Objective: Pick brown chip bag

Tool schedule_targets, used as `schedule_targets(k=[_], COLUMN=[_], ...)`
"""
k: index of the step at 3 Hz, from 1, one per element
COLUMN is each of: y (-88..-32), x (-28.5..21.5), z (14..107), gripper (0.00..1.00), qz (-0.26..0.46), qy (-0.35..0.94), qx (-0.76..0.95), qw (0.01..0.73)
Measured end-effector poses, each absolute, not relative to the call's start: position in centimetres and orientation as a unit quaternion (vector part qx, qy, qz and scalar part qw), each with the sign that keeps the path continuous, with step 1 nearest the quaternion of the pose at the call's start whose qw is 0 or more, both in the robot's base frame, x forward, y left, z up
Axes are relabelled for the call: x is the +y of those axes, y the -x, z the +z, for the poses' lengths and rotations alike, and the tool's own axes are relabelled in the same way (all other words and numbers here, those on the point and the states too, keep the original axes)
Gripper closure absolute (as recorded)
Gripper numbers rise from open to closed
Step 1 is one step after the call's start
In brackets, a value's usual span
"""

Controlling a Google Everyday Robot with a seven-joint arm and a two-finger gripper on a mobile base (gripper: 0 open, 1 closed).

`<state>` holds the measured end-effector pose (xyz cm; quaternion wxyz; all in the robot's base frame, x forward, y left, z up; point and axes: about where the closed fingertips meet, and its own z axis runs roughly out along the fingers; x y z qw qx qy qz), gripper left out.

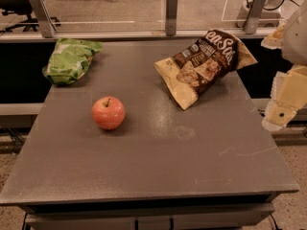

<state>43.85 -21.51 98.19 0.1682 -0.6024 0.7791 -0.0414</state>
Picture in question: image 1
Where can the metal bracket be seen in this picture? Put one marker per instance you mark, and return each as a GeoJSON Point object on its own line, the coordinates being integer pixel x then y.
{"type": "Point", "coordinates": [171, 17]}
{"type": "Point", "coordinates": [43, 18]}
{"type": "Point", "coordinates": [255, 10]}

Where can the left metal bracket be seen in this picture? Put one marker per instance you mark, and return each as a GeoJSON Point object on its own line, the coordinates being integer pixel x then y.
{"type": "Point", "coordinates": [43, 18]}

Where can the red apple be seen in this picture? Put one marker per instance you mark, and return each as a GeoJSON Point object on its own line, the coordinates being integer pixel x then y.
{"type": "Point", "coordinates": [108, 112]}

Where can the black office chair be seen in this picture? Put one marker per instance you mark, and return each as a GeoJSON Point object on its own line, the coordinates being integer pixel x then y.
{"type": "Point", "coordinates": [19, 7]}

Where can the right metal bracket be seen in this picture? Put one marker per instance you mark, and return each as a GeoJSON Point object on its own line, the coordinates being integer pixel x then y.
{"type": "Point", "coordinates": [255, 10]}

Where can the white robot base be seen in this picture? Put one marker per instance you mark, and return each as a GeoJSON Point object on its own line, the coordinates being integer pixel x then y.
{"type": "Point", "coordinates": [270, 15]}

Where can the grey table frame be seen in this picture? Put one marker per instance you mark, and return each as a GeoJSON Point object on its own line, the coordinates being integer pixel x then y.
{"type": "Point", "coordinates": [209, 213]}

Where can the brown chip bag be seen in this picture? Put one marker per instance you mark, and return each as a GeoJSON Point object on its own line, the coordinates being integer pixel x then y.
{"type": "Point", "coordinates": [195, 69]}

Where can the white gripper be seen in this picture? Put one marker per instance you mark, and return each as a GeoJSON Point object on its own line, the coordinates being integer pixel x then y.
{"type": "Point", "coordinates": [296, 40]}

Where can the clear glass barrier panel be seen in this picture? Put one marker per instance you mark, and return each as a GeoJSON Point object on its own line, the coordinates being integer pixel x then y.
{"type": "Point", "coordinates": [148, 16]}

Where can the middle metal bracket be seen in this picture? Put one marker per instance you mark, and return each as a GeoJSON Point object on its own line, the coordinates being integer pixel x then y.
{"type": "Point", "coordinates": [171, 17]}

